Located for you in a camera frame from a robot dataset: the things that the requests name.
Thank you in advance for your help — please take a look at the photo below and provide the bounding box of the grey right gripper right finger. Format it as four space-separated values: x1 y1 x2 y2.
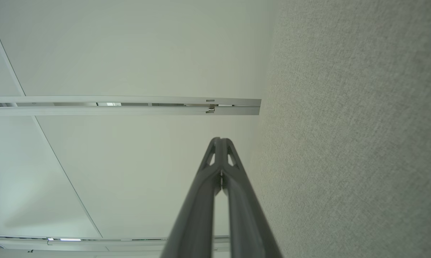
221 138 283 258

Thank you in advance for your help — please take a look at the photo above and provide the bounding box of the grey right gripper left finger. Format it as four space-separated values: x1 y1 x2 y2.
161 137 222 258

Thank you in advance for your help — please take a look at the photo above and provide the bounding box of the grey aluminium partition post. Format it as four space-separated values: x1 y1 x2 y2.
0 96 262 116

